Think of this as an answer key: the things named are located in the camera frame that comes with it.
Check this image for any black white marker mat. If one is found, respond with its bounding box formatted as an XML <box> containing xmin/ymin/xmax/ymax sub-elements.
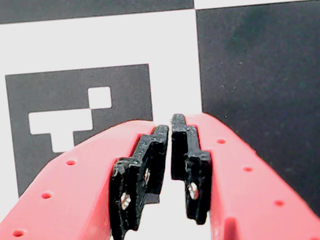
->
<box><xmin>0</xmin><ymin>0</ymin><xmax>320</xmax><ymax>240</ymax></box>

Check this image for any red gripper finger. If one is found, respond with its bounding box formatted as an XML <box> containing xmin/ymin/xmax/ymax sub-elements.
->
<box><xmin>0</xmin><ymin>120</ymin><xmax>169</xmax><ymax>240</ymax></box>
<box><xmin>170</xmin><ymin>113</ymin><xmax>320</xmax><ymax>240</ymax></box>

